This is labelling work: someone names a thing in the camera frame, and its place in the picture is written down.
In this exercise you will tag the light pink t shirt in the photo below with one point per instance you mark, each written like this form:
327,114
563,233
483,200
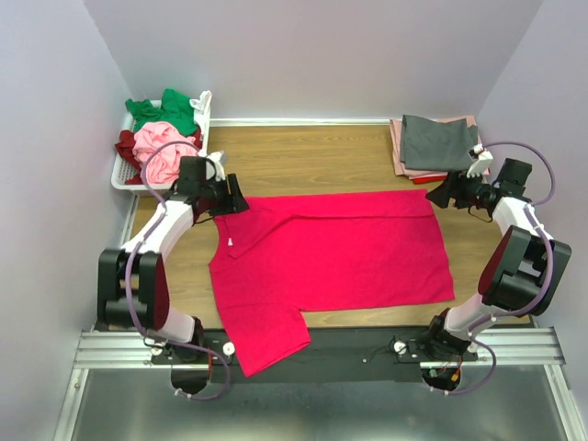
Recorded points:
164,166

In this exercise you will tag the folded dusty pink t shirt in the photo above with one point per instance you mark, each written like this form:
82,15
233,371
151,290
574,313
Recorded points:
395,132

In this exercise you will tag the green t shirt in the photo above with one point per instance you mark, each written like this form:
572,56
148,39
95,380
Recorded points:
174,109

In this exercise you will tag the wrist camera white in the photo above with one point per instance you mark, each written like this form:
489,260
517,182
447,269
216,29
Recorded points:
481,160
214,163

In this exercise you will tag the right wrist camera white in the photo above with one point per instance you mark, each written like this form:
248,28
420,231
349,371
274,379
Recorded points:
481,160

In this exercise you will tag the dark red t shirt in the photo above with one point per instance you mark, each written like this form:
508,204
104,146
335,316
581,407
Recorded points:
124,148

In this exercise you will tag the folded red t shirt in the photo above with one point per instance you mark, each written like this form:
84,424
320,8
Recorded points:
426,179

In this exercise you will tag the crimson red t shirt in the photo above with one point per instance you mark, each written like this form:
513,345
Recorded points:
287,255

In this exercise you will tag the folded grey t shirt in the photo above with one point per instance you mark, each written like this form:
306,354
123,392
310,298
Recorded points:
429,145

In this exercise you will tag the white plastic laundry basket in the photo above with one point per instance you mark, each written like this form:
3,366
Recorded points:
122,171

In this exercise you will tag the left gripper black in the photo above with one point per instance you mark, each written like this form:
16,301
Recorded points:
234,202

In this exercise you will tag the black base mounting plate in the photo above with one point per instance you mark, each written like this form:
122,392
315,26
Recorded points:
344,354

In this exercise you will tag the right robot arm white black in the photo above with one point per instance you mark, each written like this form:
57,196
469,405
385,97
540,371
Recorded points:
524,270

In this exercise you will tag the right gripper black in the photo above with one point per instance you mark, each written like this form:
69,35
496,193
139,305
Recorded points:
457,183

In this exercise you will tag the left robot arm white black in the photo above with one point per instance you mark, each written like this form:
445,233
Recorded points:
132,289

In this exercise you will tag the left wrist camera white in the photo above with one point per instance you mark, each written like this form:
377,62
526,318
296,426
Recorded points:
214,163

